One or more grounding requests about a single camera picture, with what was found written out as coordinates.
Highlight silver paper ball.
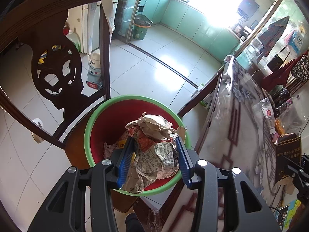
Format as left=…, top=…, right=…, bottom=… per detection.
left=121, top=113, right=186, bottom=194

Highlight red green-rimmed trash basin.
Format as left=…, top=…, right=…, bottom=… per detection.
left=84, top=95, right=191, bottom=197

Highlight turquoise kitchen cabinets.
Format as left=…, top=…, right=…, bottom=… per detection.
left=139, top=0, right=240, bottom=61

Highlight green kitchen trash bin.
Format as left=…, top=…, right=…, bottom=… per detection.
left=132, top=14, right=153, bottom=40

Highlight orange snacks in bag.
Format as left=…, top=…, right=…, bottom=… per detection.
left=275, top=119, right=285, bottom=135

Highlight clear zip bag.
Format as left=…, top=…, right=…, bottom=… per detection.
left=276, top=95, right=308, bottom=135

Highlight green detergent jug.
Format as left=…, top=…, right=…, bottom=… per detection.
left=66, top=29, right=81, bottom=52

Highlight white two-door refrigerator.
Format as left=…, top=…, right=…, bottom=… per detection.
left=81, top=2, right=101, bottom=54

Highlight dark wooden carved chair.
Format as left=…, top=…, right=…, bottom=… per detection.
left=1, top=0, right=113, bottom=169

